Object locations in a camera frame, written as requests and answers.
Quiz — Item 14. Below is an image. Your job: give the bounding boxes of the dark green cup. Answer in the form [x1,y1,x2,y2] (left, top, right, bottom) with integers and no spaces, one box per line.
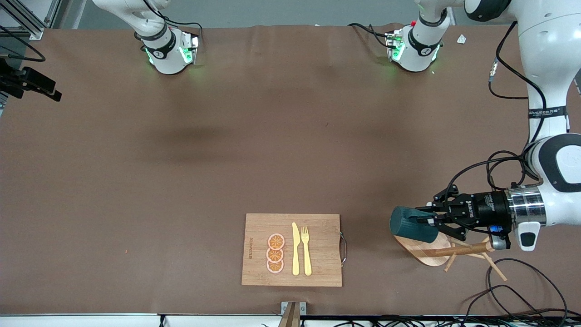
[389,206,440,244]

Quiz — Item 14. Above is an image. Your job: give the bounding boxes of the wooden cup rack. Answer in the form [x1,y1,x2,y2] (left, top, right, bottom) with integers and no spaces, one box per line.
[393,232,508,282]

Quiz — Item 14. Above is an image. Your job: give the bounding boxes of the wooden cutting board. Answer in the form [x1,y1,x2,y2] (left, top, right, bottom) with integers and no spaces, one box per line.
[241,213,348,287]

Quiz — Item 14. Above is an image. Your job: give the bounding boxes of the yellow plastic fork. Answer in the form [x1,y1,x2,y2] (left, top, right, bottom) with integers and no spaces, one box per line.
[301,226,313,277]

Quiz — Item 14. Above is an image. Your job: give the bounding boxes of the yellow plastic knife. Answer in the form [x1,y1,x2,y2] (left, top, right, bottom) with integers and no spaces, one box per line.
[292,222,300,276]

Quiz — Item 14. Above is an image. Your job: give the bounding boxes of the brown table mat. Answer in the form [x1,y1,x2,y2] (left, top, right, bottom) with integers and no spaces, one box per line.
[0,24,581,316]

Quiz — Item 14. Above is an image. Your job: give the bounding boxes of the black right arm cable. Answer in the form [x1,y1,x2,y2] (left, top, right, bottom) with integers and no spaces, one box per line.
[0,25,46,62]

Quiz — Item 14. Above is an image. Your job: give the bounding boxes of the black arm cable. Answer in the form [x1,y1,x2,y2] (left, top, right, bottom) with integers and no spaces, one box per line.
[0,25,46,62]
[447,20,547,196]

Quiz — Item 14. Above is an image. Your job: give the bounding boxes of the aluminium frame profile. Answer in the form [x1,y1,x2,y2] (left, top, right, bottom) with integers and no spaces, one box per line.
[0,0,69,41]

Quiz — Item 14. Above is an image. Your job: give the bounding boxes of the long black cable loop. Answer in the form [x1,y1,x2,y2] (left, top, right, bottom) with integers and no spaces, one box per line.
[487,258,568,318]

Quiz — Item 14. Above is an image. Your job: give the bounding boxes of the short black cable loop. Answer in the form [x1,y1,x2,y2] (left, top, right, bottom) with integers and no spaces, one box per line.
[463,285,545,318]

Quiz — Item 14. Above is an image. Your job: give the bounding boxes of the tangled black cables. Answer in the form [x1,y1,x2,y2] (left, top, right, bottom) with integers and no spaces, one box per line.
[300,315,581,327]

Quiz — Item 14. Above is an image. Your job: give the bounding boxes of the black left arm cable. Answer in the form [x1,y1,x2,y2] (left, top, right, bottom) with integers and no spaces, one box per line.
[447,20,547,196]

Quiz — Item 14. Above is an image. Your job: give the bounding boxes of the black right base cable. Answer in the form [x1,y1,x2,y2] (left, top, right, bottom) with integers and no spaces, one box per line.
[140,0,203,46]

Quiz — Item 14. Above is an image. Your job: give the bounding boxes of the black base cable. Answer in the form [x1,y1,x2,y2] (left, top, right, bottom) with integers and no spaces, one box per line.
[140,0,203,46]
[347,23,392,48]

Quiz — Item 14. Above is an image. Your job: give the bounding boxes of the metal table edge bracket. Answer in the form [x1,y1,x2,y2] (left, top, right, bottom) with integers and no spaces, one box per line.
[278,301,306,327]

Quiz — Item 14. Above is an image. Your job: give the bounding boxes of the black left base cable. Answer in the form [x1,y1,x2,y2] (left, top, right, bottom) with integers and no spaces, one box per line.
[347,23,392,48]

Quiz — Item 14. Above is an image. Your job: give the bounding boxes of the white table edge rail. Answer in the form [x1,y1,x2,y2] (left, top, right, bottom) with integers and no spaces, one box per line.
[0,313,581,327]

